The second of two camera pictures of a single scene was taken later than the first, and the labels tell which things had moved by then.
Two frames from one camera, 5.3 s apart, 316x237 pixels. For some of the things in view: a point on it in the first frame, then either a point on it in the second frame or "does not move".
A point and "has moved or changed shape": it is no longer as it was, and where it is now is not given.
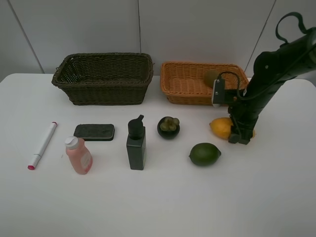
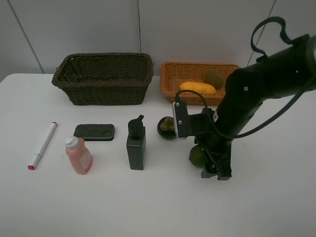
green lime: (204, 154) does not move
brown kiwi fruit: (210, 76) does not move
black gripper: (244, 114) to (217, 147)
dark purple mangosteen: (168, 127) does not move
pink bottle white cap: (81, 158) does not move
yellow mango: (221, 128) has moved or changed shape
